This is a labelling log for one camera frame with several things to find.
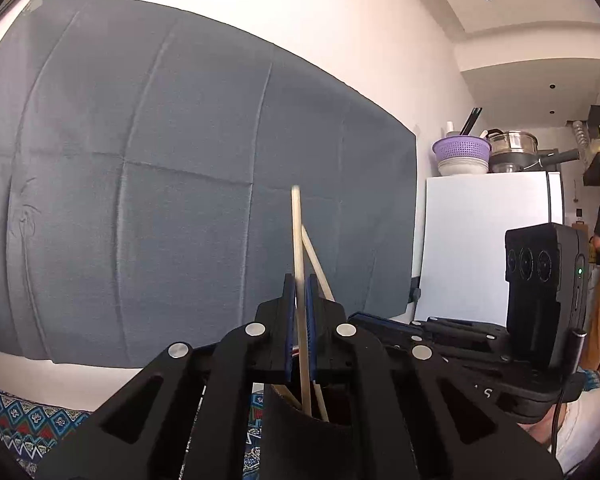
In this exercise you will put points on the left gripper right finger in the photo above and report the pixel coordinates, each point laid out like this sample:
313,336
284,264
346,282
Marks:
415,413

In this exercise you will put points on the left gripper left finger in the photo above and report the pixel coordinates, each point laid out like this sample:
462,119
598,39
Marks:
185,414

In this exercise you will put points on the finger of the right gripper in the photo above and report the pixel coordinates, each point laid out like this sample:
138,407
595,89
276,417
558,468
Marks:
390,333
464,335

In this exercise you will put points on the wooden chopstick three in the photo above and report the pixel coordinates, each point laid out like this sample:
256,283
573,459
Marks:
316,265

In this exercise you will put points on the wooden chopstick two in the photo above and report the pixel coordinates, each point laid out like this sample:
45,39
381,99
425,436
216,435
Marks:
300,279

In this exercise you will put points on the person's right hand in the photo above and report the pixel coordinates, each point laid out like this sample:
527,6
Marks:
542,431

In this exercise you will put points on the white refrigerator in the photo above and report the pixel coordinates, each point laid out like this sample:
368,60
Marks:
464,258

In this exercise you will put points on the black cylindrical utensil holder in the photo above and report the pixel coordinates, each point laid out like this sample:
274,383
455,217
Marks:
297,446

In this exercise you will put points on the patterned blue tablecloth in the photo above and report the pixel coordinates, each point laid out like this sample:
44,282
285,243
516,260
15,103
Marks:
29,430

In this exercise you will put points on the purple colander basket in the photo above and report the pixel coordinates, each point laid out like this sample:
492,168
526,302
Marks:
462,155

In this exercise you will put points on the steel cooking pot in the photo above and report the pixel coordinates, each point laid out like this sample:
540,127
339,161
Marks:
511,150

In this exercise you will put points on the black chopsticks in basket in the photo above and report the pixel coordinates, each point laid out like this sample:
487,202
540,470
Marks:
471,120

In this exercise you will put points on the grey cloth backdrop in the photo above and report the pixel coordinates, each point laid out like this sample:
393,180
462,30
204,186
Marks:
146,160

